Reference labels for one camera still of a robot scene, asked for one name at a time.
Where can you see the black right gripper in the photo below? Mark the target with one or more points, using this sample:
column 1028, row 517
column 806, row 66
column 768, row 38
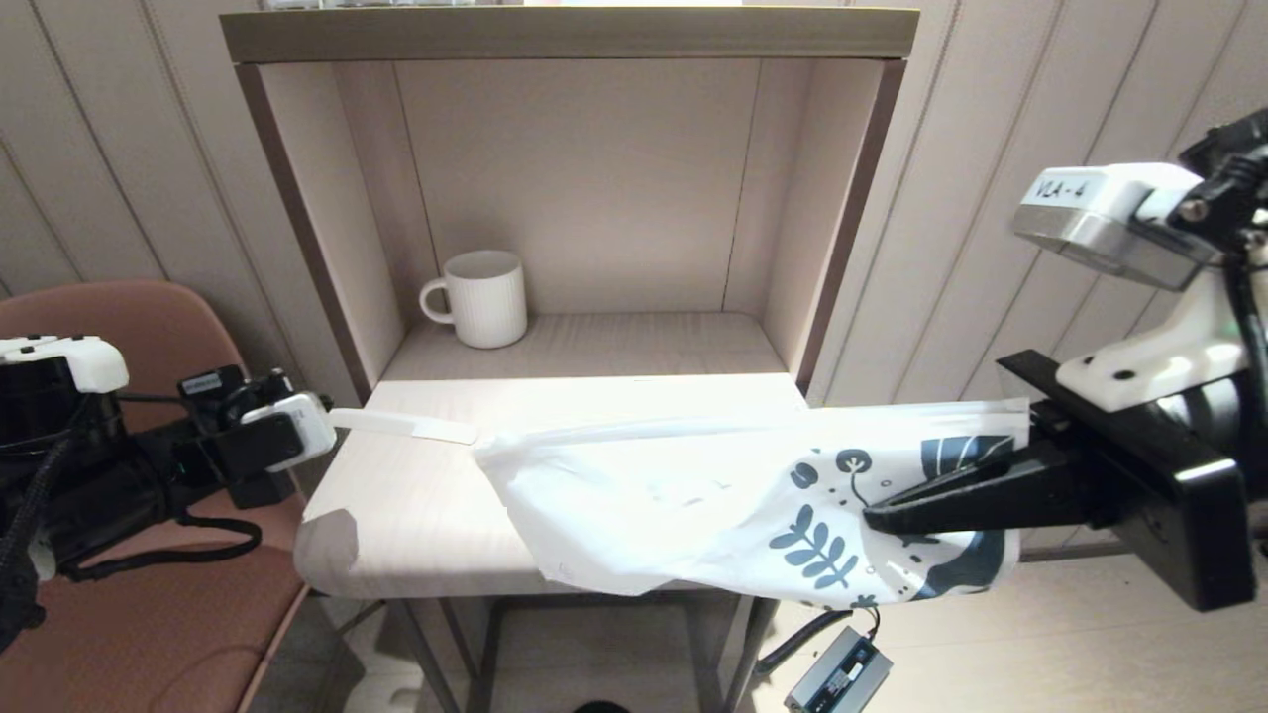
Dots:
column 1149, row 475

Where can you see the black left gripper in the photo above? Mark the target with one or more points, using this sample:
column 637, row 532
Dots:
column 213, row 386

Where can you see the white plastic comb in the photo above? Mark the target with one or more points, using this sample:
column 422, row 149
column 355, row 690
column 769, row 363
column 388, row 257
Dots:
column 406, row 426

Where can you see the white floral zip pouch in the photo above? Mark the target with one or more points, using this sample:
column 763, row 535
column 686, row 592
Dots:
column 674, row 505

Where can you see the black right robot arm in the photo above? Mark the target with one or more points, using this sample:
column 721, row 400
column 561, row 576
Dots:
column 1238, row 436

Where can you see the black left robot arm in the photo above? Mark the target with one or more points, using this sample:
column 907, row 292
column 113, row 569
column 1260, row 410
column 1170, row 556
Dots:
column 89, row 475

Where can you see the grey power adapter box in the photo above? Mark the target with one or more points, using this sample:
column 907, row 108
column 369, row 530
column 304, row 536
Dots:
column 837, row 678

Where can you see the brown upholstered chair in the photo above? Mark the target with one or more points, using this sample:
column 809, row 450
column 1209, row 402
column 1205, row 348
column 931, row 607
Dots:
column 178, row 634

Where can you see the white ribbed mug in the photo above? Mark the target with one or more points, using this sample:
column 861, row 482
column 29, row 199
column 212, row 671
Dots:
column 490, row 305

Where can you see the light wooden shelf desk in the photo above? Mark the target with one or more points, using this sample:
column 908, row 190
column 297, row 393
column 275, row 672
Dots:
column 594, row 198

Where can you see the black round floor object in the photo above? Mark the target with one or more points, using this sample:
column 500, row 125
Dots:
column 599, row 708

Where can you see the white right camera mount bracket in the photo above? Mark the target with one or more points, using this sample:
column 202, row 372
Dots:
column 1159, row 366

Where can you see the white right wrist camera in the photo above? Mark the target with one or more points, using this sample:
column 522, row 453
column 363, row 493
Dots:
column 1100, row 213

